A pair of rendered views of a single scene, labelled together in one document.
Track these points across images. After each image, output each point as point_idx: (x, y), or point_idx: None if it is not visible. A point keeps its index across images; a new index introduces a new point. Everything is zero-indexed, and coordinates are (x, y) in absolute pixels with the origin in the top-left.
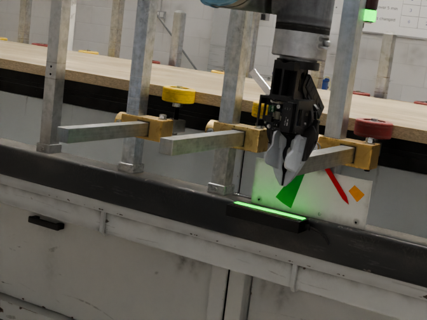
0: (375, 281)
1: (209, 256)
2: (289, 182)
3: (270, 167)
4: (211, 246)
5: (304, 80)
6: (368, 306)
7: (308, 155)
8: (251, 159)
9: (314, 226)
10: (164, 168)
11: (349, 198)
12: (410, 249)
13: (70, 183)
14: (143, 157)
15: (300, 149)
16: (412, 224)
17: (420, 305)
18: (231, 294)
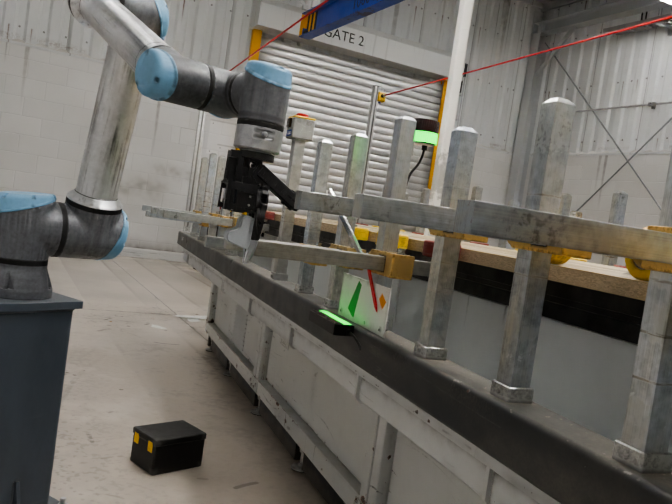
0: (392, 393)
1: (326, 366)
2: (246, 259)
3: (348, 280)
4: (328, 357)
5: (255, 168)
6: (390, 421)
7: (257, 235)
8: (402, 292)
9: (356, 333)
10: None
11: (379, 306)
12: (397, 355)
13: (273, 301)
14: None
15: (251, 229)
16: (485, 356)
17: (416, 422)
18: (381, 421)
